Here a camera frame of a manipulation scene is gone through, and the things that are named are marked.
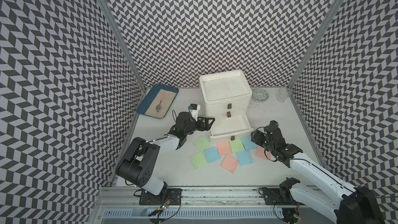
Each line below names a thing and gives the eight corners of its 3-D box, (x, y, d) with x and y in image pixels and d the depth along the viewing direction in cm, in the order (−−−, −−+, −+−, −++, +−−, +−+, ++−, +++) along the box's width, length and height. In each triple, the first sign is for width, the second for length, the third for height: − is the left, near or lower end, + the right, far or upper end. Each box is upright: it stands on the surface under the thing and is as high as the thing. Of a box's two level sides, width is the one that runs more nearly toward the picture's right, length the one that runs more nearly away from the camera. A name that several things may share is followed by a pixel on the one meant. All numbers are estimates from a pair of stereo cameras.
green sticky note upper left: (193, 144, 94) (193, 142, 92) (201, 136, 97) (201, 134, 95) (202, 152, 91) (202, 150, 89) (209, 143, 94) (209, 141, 92)
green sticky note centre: (232, 153, 89) (233, 151, 87) (229, 142, 94) (229, 140, 91) (243, 150, 90) (244, 148, 88) (239, 140, 94) (240, 138, 92)
